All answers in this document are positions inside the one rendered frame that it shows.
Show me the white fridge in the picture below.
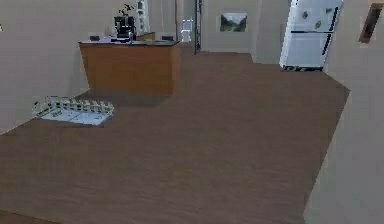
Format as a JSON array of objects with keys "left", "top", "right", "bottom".
[{"left": 278, "top": 0, "right": 345, "bottom": 72}]

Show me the black upper fridge handle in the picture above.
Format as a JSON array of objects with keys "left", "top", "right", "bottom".
[{"left": 329, "top": 6, "right": 340, "bottom": 33}]

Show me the dark room door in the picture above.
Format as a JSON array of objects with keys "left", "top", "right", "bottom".
[{"left": 194, "top": 0, "right": 203, "bottom": 55}]

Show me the black lower fridge handle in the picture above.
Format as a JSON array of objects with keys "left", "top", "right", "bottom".
[{"left": 321, "top": 33, "right": 333, "bottom": 57}]

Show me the brown wooden kitchen counter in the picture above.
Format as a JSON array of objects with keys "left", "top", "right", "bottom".
[{"left": 78, "top": 31, "right": 181, "bottom": 97}]

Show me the black coffee machine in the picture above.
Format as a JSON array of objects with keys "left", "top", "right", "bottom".
[{"left": 111, "top": 15, "right": 138, "bottom": 43}]

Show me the framed green landscape picture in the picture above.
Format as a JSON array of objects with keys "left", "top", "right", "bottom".
[{"left": 219, "top": 12, "right": 249, "bottom": 33}]

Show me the dark framed wall picture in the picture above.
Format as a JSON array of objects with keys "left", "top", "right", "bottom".
[{"left": 358, "top": 2, "right": 384, "bottom": 44}]

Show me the black fridge handle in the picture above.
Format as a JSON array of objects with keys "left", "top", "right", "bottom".
[
  {"left": 321, "top": 33, "right": 333, "bottom": 57},
  {"left": 329, "top": 6, "right": 340, "bottom": 33}
]

